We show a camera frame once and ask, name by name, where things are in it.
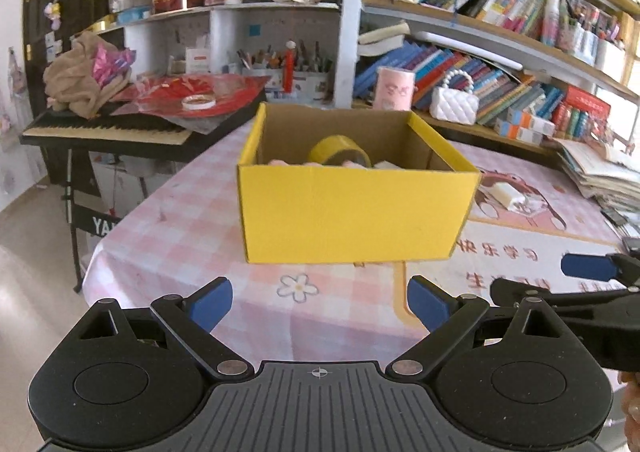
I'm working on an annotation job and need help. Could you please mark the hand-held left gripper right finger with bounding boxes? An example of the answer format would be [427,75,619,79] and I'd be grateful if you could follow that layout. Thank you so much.
[387,276,571,379]

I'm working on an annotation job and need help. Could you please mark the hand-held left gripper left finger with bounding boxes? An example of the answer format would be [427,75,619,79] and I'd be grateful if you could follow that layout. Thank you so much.
[70,278,253,380]

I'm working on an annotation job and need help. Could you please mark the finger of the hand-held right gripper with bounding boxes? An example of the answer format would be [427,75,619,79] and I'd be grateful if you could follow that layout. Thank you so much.
[561,252,640,283]
[490,277,640,319]

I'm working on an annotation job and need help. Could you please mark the yellow cardboard box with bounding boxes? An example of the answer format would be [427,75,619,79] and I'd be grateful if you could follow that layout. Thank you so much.
[236,102,482,265]

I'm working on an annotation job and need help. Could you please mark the yellow tape roll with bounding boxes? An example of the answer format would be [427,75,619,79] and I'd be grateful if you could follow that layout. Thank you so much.
[307,134,372,167]

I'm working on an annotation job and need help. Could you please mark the person's right hand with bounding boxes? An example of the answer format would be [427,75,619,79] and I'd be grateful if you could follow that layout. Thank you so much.
[622,372,640,452]

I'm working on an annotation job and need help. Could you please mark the pink checkered printed tablecloth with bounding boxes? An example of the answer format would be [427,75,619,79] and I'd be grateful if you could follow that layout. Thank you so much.
[81,119,640,383]

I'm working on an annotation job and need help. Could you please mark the stack of papers and workbooks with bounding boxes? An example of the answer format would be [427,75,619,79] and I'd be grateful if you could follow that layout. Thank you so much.
[552,137,640,227]

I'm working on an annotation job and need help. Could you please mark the red and green upright books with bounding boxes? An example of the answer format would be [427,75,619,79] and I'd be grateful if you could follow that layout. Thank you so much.
[552,102,608,140]

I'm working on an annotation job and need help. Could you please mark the orange and white carton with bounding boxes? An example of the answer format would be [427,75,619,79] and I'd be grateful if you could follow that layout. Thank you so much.
[502,109,557,137]
[495,121,543,147]

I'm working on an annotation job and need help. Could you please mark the black keyboard stand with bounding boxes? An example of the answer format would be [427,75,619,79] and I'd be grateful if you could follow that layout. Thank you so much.
[62,147,151,293]

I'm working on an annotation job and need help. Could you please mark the thick red dictionary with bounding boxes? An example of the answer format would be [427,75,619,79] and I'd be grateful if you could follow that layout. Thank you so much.
[565,84,612,120]

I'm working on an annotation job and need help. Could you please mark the row of colourful books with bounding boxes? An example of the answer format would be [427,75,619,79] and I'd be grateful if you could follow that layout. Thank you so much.
[352,39,566,127]

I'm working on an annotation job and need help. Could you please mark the white tape roll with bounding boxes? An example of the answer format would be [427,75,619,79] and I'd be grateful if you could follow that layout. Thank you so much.
[181,94,217,111]

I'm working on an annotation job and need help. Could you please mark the black electronic keyboard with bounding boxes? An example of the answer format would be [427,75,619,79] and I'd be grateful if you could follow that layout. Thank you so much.
[20,86,268,165]

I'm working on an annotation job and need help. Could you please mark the red paper sheets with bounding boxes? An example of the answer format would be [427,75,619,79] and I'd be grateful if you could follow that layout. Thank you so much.
[117,73,271,121]

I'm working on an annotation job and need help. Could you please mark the pink cylinder container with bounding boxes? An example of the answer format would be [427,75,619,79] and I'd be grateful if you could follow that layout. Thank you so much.
[375,66,416,111]

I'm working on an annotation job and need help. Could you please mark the small white card box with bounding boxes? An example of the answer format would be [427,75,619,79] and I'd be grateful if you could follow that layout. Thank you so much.
[185,48,212,75]

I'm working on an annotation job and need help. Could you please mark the white pen holders with pens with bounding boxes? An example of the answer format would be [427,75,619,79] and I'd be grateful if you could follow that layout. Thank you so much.
[237,40,333,93]

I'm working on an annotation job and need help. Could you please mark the red marker tube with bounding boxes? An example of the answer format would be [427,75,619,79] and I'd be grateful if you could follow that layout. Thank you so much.
[282,39,297,93]

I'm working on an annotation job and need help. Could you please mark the pink foil wrappers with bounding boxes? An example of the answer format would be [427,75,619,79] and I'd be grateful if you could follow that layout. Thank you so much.
[92,44,138,88]

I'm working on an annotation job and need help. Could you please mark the brown cloth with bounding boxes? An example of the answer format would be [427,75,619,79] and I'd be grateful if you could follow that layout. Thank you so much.
[42,30,132,119]

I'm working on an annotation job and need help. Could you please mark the white bookshelf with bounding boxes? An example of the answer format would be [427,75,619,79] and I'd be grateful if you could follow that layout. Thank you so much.
[110,0,640,157]

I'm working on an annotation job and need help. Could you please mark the white quilted pearl-handle handbag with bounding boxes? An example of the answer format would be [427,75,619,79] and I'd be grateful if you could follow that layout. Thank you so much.
[429,69,480,127]

